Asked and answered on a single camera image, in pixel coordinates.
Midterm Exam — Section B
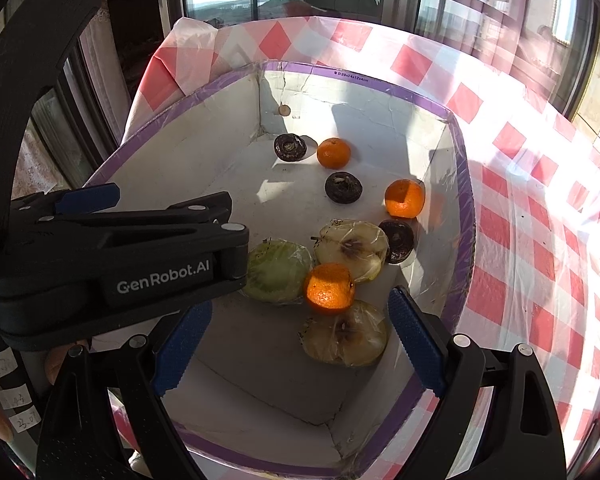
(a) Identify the plastic-wrapped green apple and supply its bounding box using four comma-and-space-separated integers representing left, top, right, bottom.
242, 240, 313, 304

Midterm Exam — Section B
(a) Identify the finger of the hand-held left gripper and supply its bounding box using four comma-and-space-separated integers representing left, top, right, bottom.
10, 182, 121, 218
7, 191, 251, 283

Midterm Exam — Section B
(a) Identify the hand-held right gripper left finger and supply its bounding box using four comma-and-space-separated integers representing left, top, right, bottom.
35, 300, 213, 480

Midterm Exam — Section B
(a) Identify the white cardboard box purple rim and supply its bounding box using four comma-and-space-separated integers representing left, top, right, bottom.
82, 60, 477, 478

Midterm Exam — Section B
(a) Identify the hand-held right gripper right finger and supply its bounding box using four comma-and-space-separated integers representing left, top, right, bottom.
387, 285, 566, 480

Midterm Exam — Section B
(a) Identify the orange mandarin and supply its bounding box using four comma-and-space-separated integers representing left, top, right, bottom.
316, 137, 352, 170
304, 262, 356, 316
384, 178, 426, 219

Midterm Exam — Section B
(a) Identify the plastic-wrapped yellow apple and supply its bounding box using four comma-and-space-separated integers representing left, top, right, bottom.
300, 300, 390, 368
312, 219, 390, 284

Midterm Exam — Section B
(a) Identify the pink curtain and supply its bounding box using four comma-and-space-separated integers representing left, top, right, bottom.
470, 0, 600, 126

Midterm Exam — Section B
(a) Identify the red white checkered tablecloth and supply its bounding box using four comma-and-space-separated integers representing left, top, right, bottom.
107, 16, 600, 480

